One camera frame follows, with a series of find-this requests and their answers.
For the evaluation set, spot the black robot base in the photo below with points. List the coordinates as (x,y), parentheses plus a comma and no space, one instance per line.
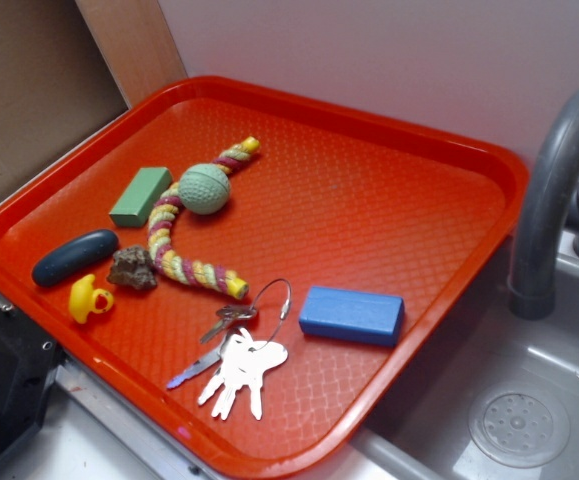
(28,361)

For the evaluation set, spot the green dimpled ball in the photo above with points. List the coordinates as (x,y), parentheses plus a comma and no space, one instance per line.
(204,189)

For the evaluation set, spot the red plastic tray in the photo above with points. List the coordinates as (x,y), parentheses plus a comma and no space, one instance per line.
(335,198)

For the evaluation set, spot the blue rectangular block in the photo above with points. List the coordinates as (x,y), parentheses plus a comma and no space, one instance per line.
(355,316)

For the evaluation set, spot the silver key bunch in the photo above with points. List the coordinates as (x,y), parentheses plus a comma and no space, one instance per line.
(241,361)

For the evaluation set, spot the brown rock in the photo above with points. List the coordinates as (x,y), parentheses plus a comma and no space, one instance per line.
(132,267)

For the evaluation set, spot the green rectangular block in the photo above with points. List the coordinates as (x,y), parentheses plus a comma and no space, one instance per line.
(134,205)

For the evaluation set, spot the dark blue oval capsule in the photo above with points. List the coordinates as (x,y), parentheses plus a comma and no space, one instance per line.
(74,255)

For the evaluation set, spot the yellow rubber duck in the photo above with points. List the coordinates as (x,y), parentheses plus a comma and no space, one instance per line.
(86,299)

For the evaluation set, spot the grey toy faucet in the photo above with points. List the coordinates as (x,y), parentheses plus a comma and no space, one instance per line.
(552,188)

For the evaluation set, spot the grey toy sink basin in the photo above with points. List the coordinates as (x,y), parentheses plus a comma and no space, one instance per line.
(419,430)

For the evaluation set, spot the sink drain strainer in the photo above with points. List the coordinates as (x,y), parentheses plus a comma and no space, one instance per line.
(518,426)

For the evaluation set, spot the brown cardboard panel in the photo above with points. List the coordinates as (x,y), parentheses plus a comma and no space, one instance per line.
(67,68)

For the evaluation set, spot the multicolour twisted rope toy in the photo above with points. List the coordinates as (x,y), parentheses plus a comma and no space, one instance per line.
(162,219)

